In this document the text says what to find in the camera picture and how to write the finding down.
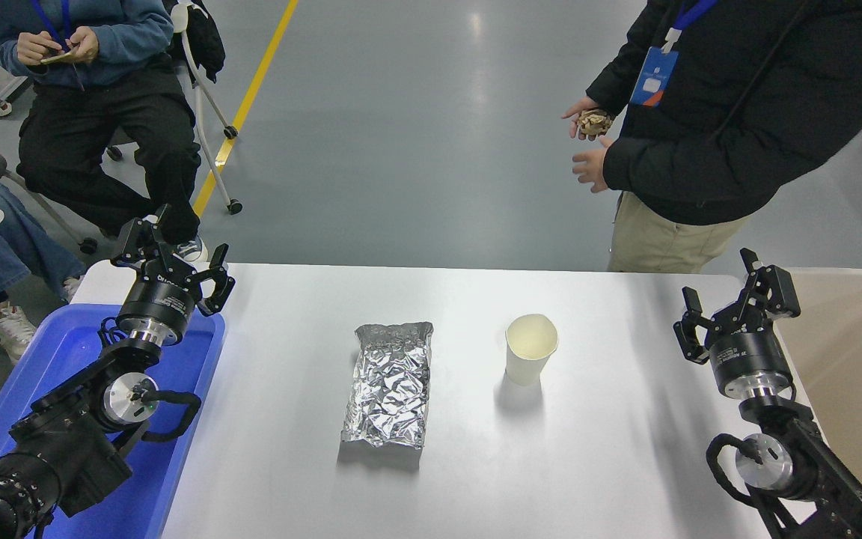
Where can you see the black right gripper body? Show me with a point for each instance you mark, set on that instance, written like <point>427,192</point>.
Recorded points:
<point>749,355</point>

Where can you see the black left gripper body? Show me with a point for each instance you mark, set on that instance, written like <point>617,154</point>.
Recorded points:
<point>161,299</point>

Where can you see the white paper cup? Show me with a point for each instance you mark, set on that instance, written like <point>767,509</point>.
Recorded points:
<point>528,359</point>

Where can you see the smartphone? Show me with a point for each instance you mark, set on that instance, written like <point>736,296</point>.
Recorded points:
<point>58,57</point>

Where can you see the tan paper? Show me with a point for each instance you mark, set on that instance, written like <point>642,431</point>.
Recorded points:
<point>595,122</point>

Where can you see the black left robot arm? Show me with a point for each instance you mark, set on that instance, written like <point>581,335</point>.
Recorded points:
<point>64,449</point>

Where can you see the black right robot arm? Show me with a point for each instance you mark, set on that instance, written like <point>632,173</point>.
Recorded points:
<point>812,464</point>

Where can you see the large pale dustbin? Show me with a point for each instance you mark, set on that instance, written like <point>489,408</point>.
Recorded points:
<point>857,374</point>

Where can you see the standing person's left hand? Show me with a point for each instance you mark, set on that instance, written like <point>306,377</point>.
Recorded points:
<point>592,168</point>

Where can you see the seated person's left hand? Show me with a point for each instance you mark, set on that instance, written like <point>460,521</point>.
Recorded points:
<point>85,45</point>

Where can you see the seated person's right hand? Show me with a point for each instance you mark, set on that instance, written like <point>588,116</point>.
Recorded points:
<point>36,49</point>

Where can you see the standing person's right hand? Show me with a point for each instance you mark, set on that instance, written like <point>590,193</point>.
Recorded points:
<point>575,116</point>

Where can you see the blue plastic tray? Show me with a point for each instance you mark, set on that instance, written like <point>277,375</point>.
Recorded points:
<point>72,352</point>

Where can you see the seated person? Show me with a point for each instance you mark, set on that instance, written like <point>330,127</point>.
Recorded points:
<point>102,120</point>

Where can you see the white-framed wheeled chair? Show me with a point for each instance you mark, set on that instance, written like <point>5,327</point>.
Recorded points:
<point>210,112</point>

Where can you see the standing person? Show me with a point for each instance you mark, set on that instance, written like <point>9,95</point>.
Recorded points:
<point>760,112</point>

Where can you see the black jacket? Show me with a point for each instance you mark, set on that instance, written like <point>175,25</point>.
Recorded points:
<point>203,37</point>

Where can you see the crumpled silver foil tray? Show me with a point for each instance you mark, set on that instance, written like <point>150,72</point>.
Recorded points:
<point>390,389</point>

